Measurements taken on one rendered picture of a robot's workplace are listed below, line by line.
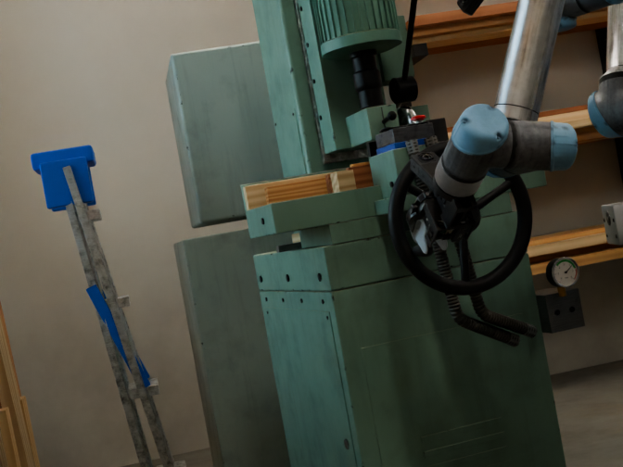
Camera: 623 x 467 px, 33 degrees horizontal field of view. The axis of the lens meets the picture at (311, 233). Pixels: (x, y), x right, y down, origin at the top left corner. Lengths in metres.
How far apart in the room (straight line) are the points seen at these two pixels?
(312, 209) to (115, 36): 2.65
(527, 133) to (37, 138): 3.16
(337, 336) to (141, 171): 2.54
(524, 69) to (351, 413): 0.76
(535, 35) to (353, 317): 0.66
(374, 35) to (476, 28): 2.15
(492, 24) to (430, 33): 0.26
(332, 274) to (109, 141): 2.57
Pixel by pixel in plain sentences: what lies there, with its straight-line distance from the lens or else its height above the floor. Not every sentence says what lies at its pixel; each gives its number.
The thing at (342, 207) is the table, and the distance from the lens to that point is 2.05.
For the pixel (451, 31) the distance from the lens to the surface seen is 4.28.
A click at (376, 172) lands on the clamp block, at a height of 0.93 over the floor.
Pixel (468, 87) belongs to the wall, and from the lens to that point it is 4.77.
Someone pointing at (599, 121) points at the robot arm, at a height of 0.96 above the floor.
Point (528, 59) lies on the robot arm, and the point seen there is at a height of 1.05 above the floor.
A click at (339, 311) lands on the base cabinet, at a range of 2.04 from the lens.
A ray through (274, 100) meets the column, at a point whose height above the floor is 1.16.
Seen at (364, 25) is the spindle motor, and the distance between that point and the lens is 2.22.
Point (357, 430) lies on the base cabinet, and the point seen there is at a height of 0.43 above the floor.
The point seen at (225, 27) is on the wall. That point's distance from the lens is 4.60.
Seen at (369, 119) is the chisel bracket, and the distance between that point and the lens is 2.21.
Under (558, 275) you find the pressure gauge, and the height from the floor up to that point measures 0.66.
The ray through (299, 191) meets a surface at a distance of 2.19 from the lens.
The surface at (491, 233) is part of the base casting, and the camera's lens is 2.17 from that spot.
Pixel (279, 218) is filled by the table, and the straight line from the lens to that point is 2.01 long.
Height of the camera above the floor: 0.84
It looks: level
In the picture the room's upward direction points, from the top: 10 degrees counter-clockwise
